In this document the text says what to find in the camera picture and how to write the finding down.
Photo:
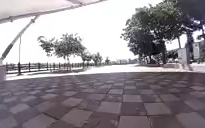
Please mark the distant pale building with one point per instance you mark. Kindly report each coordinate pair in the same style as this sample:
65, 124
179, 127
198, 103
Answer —
122, 61

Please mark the row of small trees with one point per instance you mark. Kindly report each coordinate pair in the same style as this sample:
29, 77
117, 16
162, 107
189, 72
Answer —
68, 46

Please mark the grey checkered paved plaza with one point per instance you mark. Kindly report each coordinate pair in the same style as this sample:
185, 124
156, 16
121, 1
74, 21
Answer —
123, 100

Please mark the group of large dark trees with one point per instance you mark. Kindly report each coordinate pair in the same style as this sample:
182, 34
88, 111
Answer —
153, 30

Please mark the dark railing fence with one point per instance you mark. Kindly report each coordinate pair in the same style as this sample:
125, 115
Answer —
40, 66

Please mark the thin dark pole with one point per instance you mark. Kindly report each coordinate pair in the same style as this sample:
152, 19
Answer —
19, 56

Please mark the white canopy shelter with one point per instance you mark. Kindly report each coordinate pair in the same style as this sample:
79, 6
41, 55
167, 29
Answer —
10, 10

